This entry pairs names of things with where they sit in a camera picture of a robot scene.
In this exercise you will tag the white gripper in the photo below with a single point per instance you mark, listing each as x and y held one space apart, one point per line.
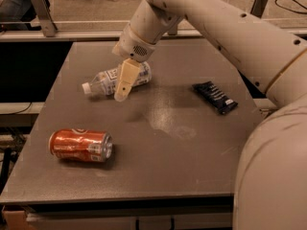
133 45

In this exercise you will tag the clear plastic water bottle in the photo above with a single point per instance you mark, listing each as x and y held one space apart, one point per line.
104 82

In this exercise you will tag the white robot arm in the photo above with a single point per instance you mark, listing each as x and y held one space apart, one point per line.
271 182

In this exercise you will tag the dark blue snack wrapper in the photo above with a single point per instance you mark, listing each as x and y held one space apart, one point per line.
215 96

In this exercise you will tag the orange soda can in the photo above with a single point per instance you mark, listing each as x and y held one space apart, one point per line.
81 145

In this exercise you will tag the seated person in background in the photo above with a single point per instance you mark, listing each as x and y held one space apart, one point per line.
11 13

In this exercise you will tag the cardboard box under table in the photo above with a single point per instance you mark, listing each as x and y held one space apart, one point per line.
16 218

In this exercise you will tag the middle metal bracket post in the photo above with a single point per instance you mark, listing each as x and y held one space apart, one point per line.
173 30

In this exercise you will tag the metal bracket post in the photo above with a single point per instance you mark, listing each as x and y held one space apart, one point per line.
258 7
173 30
47 25

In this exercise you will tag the left metal bracket post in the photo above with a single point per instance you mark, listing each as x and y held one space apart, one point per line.
47 25

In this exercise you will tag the right metal bracket post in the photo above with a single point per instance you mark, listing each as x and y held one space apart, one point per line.
258 7

